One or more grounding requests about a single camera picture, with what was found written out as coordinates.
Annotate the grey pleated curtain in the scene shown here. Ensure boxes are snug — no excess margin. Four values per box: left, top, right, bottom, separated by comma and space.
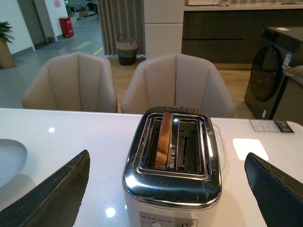
97, 0, 145, 56

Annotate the green potted plant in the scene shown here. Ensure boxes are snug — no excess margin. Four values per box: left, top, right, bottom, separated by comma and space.
0, 21, 14, 43

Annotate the woven basket with handles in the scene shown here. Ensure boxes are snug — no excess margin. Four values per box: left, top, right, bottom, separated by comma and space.
116, 34, 138, 66

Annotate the dark kitchen counter cabinet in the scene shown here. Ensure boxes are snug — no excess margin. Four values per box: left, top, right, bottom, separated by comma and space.
181, 5, 303, 64

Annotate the light blue round plate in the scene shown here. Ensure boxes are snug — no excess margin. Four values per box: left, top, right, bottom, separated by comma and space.
0, 139, 27, 187

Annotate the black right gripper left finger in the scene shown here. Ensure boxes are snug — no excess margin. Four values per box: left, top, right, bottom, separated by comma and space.
0, 150, 90, 227

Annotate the beige chair on left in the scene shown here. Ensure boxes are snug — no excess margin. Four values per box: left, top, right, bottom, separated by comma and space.
22, 52, 118, 113

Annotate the beige chair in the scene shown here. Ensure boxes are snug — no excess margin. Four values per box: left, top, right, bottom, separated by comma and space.
22, 52, 118, 113
121, 54, 236, 118

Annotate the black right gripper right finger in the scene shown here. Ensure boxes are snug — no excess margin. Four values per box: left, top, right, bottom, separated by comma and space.
244, 152, 303, 227

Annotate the dark front-load washing machine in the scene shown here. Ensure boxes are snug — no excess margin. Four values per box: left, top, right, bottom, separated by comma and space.
244, 27, 303, 119

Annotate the white chrome two-slot toaster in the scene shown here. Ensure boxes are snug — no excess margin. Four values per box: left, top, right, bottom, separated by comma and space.
122, 106, 227, 227

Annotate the black white label card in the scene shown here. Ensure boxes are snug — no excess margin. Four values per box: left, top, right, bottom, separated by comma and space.
250, 119, 294, 133

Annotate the slice of brown bread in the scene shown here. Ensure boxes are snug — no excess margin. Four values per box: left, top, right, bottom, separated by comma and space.
155, 112, 173, 170

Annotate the beige chair on right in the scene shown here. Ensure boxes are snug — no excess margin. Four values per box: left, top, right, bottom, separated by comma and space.
121, 54, 236, 118

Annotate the white tall cabinet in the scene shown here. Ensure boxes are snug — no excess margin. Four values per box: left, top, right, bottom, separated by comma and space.
143, 0, 184, 59

